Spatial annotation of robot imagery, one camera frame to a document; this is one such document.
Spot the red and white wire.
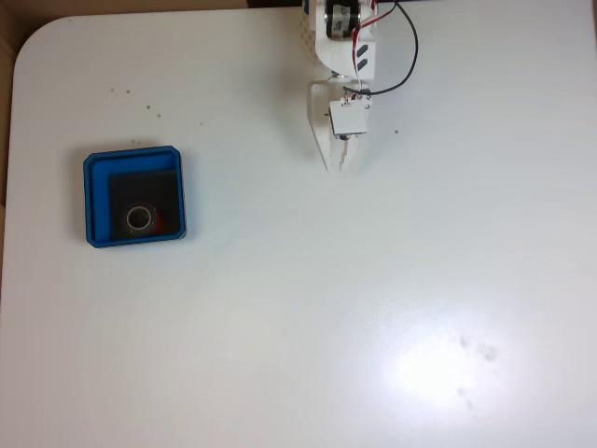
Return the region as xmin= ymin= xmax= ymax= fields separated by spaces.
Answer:
xmin=342 ymin=0 xmax=400 ymax=102

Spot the white square camera box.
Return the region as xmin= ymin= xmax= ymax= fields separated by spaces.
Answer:
xmin=328 ymin=97 xmax=373 ymax=138

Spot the blue square box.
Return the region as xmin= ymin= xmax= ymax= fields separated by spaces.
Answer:
xmin=82 ymin=146 xmax=189 ymax=250

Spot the black pad insert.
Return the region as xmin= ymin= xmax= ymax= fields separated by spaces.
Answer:
xmin=108 ymin=168 xmax=183 ymax=236

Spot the black cable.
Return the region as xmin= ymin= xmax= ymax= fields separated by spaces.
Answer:
xmin=343 ymin=0 xmax=420 ymax=95

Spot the red tape roll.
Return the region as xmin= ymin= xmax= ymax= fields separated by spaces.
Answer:
xmin=121 ymin=201 xmax=165 ymax=237

